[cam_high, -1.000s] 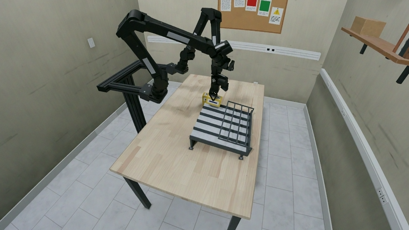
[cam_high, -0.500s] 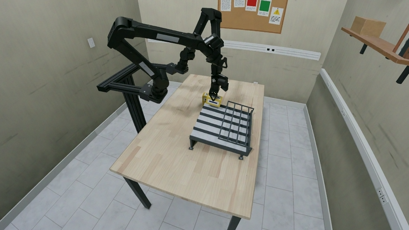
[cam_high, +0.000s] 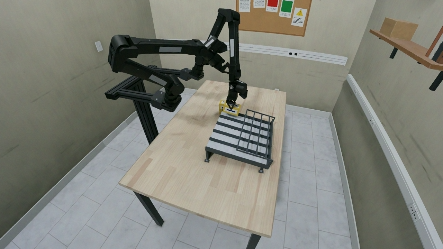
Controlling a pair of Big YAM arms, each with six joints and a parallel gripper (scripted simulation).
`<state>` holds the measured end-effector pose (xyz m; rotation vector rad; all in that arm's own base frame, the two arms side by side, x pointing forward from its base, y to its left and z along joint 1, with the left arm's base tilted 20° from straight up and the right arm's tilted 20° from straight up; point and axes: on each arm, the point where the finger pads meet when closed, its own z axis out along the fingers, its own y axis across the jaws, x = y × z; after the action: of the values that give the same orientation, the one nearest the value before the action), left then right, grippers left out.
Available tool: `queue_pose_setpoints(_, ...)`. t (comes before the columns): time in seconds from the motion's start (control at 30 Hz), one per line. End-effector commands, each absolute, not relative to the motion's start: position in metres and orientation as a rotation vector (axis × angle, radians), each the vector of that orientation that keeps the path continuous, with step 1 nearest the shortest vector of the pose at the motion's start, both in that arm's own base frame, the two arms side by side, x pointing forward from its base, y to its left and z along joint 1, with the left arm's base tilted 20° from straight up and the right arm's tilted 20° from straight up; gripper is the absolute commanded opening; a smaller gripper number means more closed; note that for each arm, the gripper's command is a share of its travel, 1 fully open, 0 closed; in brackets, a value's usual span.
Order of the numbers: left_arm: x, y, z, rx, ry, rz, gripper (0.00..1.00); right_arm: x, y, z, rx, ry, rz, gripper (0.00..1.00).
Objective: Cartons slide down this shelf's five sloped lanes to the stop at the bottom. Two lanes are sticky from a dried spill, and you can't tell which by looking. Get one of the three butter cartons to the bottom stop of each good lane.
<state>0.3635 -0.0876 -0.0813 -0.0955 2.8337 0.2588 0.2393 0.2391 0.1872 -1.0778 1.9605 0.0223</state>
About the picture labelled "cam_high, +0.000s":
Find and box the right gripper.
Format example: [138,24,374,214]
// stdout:
[208,55,231,74]

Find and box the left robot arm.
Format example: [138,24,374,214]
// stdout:
[189,8,248,99]

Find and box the black flat rectangular panel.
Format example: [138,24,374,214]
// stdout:
[266,119,273,169]

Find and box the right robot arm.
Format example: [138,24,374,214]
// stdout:
[108,35,227,110]

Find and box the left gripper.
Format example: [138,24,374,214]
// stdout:
[226,90,238,110]

